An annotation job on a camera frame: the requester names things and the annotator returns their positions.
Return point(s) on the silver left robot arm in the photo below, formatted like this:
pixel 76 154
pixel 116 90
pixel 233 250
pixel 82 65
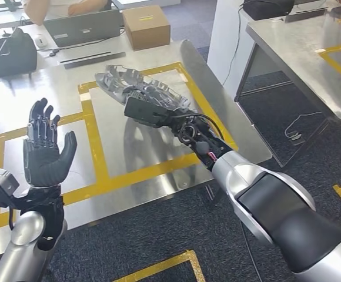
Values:
pixel 276 210

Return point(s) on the brown cardboard box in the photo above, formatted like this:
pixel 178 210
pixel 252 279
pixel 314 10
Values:
pixel 147 27

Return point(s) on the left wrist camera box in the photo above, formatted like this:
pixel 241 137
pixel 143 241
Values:
pixel 147 113

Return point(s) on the black device case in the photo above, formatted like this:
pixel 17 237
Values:
pixel 267 8

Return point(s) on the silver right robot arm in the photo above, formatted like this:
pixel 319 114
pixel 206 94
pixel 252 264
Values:
pixel 26 253

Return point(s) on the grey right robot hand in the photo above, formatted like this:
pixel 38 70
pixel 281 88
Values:
pixel 44 163

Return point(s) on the grey laptop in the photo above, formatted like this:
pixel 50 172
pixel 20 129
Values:
pixel 82 29

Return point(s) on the black bag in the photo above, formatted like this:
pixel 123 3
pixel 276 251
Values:
pixel 8 54

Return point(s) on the white partition panel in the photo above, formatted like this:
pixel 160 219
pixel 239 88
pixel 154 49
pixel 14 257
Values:
pixel 226 46

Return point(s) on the steel workbench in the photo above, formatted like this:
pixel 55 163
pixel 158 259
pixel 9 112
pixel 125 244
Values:
pixel 159 155

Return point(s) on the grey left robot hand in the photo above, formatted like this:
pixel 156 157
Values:
pixel 164 97

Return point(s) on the yellow tape on workbench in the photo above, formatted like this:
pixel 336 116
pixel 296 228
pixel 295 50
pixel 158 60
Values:
pixel 95 144

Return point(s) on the white computer mouse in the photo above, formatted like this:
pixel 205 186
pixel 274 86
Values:
pixel 40 41

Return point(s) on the silver plastic wheel hubcap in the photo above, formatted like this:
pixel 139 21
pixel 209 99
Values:
pixel 111 79

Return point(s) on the steel table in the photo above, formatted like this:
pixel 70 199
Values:
pixel 291 50

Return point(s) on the person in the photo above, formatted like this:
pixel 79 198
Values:
pixel 38 11

